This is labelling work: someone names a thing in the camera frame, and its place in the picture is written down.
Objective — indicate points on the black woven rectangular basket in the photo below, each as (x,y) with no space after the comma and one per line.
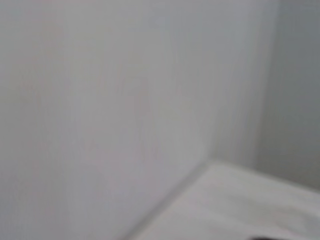
(261,238)

